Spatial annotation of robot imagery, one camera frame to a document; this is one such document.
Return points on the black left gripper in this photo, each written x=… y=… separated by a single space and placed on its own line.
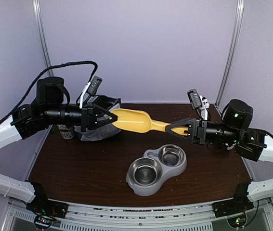
x=90 y=121

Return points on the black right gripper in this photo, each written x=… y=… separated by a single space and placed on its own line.
x=199 y=128

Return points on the purple pet food bag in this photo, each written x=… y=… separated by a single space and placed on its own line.
x=106 y=131

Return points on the yellow plastic scoop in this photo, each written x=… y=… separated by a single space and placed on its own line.
x=137 y=121

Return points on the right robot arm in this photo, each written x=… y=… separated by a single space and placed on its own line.
x=250 y=143

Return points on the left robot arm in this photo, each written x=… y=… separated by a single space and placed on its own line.
x=47 y=109

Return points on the steel bowl far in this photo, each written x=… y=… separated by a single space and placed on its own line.
x=171 y=155

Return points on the steel bowl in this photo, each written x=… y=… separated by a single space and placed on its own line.
x=145 y=171
x=171 y=155

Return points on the patterned mug orange inside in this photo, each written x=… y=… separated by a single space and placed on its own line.
x=67 y=132

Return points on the dark blue dotted bowl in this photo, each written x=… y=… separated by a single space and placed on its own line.
x=230 y=145

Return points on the steel bowl near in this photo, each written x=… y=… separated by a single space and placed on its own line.
x=145 y=171

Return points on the grey double bowl feeder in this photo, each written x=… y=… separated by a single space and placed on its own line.
x=167 y=173

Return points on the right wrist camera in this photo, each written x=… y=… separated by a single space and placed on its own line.
x=194 y=99

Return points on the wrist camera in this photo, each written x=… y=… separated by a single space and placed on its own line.
x=194 y=99
x=94 y=85

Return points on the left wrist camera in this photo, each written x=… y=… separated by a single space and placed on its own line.
x=94 y=85

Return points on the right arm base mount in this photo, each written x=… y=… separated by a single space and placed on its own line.
x=234 y=211

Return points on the front aluminium rail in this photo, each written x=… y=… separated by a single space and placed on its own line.
x=208 y=216

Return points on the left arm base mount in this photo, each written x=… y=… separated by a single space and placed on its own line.
x=47 y=214

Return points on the right aluminium frame post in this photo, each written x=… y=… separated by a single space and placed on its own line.
x=238 y=19

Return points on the aluminium frame post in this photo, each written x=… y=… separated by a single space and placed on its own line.
x=41 y=32
x=238 y=19

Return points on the left aluminium frame post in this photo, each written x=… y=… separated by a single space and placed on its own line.
x=41 y=32

